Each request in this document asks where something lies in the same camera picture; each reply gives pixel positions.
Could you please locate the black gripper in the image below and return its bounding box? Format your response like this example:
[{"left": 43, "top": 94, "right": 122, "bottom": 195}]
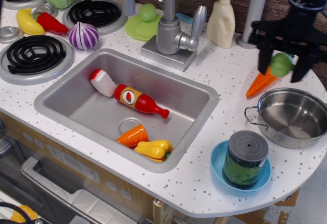
[{"left": 248, "top": 4, "right": 326, "bottom": 83}]

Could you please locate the light green toy broccoli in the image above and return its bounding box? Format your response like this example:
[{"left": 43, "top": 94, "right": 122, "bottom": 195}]
[{"left": 269, "top": 53, "right": 295, "bottom": 77}]

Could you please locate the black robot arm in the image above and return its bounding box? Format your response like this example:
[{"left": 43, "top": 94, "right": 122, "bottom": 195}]
[{"left": 249, "top": 0, "right": 326, "bottom": 82}]

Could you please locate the stainless steel pot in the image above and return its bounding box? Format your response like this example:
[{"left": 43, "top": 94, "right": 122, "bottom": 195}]
[{"left": 244, "top": 88, "right": 326, "bottom": 149}]

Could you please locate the grey right support pole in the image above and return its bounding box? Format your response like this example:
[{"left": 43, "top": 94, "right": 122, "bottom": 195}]
[{"left": 237, "top": 0, "right": 266, "bottom": 49}]

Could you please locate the cream plastic detergent bottle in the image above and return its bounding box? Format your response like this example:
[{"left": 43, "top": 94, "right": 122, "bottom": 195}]
[{"left": 207, "top": 0, "right": 236, "bottom": 49}]

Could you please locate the green toy can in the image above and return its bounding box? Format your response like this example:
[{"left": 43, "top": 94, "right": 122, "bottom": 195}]
[{"left": 222, "top": 130, "right": 269, "bottom": 189}]

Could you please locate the silver toy faucet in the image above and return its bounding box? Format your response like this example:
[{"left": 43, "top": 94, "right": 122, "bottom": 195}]
[{"left": 141, "top": 0, "right": 207, "bottom": 71}]

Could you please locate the light blue toy utensil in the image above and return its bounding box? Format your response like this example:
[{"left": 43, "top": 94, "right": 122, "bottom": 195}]
[{"left": 175, "top": 13, "right": 193, "bottom": 24}]

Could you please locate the light blue plastic bowl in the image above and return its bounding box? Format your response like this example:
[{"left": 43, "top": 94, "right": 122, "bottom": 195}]
[{"left": 210, "top": 140, "right": 271, "bottom": 197}]

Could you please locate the green toy lime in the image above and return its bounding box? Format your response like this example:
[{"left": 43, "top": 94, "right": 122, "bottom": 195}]
[{"left": 139, "top": 3, "right": 156, "bottom": 22}]

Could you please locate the green toy plate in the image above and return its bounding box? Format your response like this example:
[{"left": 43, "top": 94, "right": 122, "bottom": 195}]
[{"left": 125, "top": 14, "right": 162, "bottom": 41}]

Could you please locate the yellow toy bell pepper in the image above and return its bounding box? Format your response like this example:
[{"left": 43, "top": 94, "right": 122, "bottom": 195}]
[{"left": 134, "top": 140, "right": 173, "bottom": 163}]

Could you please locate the red toy ketchup bottle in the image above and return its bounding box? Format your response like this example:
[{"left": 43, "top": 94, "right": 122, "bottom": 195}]
[{"left": 114, "top": 84, "right": 170, "bottom": 119}]

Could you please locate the orange toy carrot half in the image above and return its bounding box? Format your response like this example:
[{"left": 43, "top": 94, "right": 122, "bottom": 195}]
[{"left": 116, "top": 124, "right": 149, "bottom": 148}]

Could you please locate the white red toy milk carton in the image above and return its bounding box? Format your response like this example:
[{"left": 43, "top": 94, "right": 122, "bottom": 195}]
[{"left": 90, "top": 69, "right": 117, "bottom": 97}]

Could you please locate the black middle stove burner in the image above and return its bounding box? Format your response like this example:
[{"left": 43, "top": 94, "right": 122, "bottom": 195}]
[{"left": 62, "top": 0, "right": 128, "bottom": 36}]

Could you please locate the purple toy onion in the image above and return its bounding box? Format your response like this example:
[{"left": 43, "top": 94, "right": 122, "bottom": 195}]
[{"left": 68, "top": 21, "right": 100, "bottom": 50}]

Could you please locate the grey toy sink basin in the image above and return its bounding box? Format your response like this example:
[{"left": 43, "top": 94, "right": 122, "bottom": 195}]
[{"left": 34, "top": 49, "right": 219, "bottom": 172}]

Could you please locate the silver middle stove knob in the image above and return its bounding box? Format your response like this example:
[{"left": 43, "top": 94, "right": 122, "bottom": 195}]
[{"left": 32, "top": 5, "right": 58, "bottom": 17}]

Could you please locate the red toy chili pepper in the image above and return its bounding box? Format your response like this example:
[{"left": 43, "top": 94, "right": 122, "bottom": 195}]
[{"left": 34, "top": 12, "right": 68, "bottom": 35}]

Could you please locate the black front stove burner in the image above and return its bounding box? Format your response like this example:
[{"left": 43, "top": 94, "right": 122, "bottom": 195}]
[{"left": 1, "top": 35, "right": 74, "bottom": 85}]

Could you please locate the yellow toy banana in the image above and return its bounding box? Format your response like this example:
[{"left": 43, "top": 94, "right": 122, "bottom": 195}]
[{"left": 16, "top": 8, "right": 44, "bottom": 35}]

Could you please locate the yellow cloth on floor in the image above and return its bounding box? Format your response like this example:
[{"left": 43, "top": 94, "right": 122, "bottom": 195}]
[{"left": 10, "top": 206, "right": 39, "bottom": 223}]

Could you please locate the grey oven door handle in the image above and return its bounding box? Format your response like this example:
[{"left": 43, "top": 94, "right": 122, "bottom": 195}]
[{"left": 20, "top": 156, "right": 145, "bottom": 223}]

